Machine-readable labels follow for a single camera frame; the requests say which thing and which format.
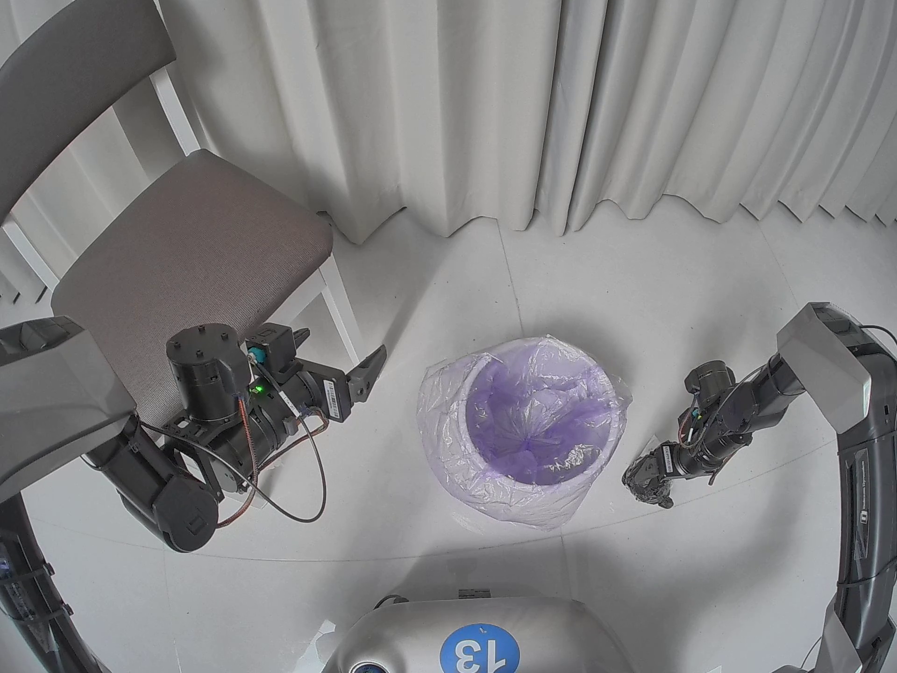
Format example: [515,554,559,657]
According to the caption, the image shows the grey padded white chair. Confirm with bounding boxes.
[0,0,369,419]

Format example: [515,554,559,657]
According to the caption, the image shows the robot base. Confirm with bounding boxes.
[319,582,632,673]

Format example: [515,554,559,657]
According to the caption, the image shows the purple plastic bag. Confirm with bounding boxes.
[418,335,634,534]

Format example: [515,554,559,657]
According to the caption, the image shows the white trash bin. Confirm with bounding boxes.
[454,337,626,510]

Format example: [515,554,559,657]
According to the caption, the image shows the black plastic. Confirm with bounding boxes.
[622,446,677,511]

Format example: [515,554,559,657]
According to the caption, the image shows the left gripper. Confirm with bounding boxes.
[279,329,388,426]

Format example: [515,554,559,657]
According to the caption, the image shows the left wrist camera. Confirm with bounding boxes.
[244,323,301,380]

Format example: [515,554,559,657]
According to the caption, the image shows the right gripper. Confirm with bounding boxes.
[657,442,716,480]

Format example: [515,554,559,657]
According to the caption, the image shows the white curtain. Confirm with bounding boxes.
[0,0,572,307]
[536,0,897,238]

